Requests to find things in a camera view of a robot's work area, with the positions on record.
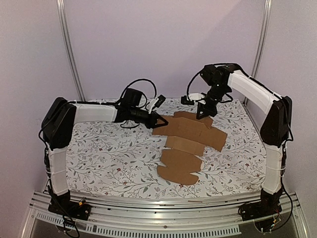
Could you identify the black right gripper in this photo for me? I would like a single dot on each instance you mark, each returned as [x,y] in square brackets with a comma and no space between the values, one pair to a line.
[206,106]

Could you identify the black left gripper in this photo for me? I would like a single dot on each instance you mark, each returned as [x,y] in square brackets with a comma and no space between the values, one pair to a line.
[152,123]

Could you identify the brown cardboard box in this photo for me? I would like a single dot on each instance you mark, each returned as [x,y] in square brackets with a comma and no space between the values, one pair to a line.
[186,140]

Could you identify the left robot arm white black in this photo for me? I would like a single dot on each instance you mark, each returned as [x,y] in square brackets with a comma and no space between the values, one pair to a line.
[57,127]

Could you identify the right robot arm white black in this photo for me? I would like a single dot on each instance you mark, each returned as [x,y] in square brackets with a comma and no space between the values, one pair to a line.
[275,129]

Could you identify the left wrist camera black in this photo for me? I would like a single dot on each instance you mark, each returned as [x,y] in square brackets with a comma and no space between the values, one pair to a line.
[155,103]

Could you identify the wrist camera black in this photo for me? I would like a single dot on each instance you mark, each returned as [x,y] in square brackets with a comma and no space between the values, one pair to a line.
[155,103]
[193,98]

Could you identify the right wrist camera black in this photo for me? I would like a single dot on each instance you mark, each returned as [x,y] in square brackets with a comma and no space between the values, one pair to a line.
[193,98]

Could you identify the front aluminium rail base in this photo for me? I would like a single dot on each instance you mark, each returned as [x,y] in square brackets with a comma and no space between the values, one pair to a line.
[207,217]

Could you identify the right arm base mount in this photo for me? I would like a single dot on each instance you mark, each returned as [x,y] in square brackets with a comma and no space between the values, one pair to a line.
[268,205]

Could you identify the right aluminium frame post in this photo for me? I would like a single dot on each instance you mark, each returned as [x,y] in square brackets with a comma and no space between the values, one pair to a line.
[262,37]

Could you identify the aluminium frame post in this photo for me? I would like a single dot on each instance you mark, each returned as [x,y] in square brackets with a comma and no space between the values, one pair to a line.
[69,50]
[262,37]

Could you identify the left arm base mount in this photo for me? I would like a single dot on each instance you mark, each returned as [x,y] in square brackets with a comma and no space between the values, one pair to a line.
[62,205]

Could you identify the left aluminium frame post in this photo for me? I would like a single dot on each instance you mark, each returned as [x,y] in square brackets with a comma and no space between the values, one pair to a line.
[69,50]

